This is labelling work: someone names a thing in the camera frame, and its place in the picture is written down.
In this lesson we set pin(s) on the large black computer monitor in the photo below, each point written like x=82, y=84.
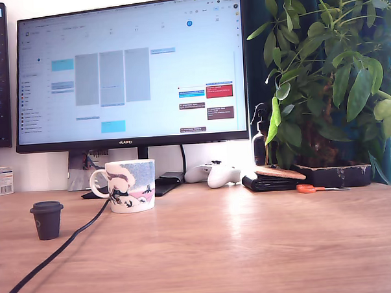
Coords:
x=147, y=74

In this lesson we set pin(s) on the green leafy houseplant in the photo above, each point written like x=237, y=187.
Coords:
x=334, y=65

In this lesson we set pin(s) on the white game controller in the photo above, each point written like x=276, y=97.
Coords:
x=219, y=176

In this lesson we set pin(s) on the black folded wallet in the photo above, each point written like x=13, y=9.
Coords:
x=268, y=183

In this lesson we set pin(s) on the dark grey coffee capsule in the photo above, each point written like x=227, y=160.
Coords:
x=47, y=221

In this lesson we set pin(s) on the white cardboard box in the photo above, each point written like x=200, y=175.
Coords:
x=0, y=181

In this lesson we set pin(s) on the black monitor stand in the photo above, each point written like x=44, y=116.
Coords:
x=165, y=186

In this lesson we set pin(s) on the dark spray bottle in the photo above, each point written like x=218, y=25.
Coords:
x=259, y=147

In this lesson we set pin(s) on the round cork coaster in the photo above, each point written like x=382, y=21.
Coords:
x=281, y=173

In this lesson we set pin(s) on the small black case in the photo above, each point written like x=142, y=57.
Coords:
x=171, y=176

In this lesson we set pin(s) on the black plant tray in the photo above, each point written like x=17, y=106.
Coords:
x=339, y=176

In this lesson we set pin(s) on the white mug with blue print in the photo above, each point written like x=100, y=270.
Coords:
x=135, y=184

